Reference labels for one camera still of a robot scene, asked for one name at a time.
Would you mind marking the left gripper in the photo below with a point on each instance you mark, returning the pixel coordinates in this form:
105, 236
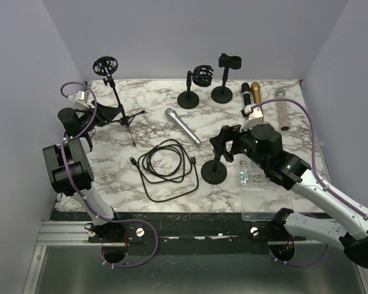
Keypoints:
107, 114

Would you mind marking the clear plastic screw box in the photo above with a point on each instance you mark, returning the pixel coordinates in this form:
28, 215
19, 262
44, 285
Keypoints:
260, 199

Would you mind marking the black clip microphone stand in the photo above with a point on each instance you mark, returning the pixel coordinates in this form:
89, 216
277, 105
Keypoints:
222, 94

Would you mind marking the black round base stand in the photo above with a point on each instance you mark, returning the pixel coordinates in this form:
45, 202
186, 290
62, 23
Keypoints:
214, 171

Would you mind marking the black tripod shock mount stand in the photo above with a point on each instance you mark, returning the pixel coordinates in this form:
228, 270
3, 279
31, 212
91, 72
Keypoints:
105, 66

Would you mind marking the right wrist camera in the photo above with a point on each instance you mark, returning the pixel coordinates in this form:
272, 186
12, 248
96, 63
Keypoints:
254, 116

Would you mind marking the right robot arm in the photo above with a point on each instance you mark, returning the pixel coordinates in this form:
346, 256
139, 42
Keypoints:
348, 229

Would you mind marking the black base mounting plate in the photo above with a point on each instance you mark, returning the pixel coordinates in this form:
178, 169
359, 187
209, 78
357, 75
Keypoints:
190, 234

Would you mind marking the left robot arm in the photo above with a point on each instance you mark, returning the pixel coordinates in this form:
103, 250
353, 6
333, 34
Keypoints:
69, 170

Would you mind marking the glitter microphone silver grille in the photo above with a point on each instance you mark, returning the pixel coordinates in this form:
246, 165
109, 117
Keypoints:
282, 110

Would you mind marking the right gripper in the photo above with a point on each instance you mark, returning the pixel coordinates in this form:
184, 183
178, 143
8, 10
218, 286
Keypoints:
226, 133

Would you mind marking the gold microphone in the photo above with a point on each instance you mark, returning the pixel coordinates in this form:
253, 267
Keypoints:
256, 91

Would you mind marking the black microphone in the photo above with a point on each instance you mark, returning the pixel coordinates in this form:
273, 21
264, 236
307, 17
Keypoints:
246, 93

